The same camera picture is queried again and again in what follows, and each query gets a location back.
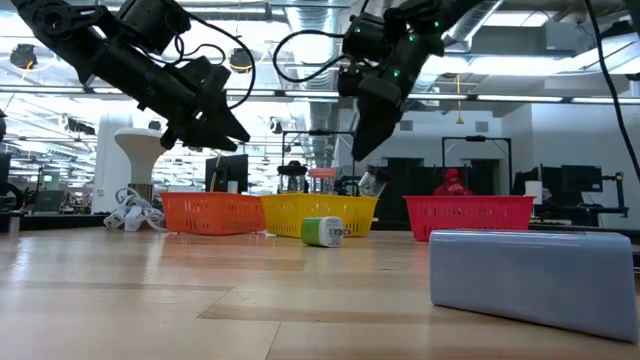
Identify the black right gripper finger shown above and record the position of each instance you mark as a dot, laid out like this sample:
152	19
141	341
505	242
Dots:
372	125

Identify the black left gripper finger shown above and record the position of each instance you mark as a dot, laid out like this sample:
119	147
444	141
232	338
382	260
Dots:
225	112
205	140

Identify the black hourglass red sand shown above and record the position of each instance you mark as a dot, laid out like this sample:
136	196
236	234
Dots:
372	184

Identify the pink hourglass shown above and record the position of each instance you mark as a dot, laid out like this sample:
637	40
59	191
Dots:
322	173

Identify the black hourglass yellow sand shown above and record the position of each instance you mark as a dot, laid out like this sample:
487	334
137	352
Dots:
291	171

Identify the green and white plug charger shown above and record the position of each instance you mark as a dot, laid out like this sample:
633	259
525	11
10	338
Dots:
320	231

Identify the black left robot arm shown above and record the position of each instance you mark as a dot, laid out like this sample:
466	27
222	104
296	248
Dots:
115	60

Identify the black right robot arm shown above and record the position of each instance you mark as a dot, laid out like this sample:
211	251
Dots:
450	10

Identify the black computer monitor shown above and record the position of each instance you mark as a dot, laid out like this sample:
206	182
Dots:
580	177
227	170

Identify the white cup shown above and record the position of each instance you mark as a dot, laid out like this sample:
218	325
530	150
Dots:
232	186
533	190

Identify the white mushroom-shaped lamp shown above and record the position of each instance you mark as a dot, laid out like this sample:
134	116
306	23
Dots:
140	150

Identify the orange plastic basket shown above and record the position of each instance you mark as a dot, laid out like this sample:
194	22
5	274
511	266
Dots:
212	214

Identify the black cabinet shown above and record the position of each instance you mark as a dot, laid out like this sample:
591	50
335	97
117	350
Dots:
392	210

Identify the person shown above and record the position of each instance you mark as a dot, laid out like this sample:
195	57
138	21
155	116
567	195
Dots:
452	182
548	194

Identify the yellow plastic basket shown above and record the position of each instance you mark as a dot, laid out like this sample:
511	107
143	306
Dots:
290	215

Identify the long ceiling light strip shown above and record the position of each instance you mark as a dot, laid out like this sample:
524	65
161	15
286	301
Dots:
520	98

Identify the red plastic basket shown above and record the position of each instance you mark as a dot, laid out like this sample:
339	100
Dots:
470	215

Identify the green lit sign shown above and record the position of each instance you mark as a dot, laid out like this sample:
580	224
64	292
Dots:
48	177

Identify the light blue power bank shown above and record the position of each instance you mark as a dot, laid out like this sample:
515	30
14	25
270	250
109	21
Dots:
530	280

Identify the black metal rig frame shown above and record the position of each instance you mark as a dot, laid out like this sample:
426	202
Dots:
475	138
320	133

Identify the silver ventilation duct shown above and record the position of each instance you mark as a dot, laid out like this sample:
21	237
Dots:
315	107

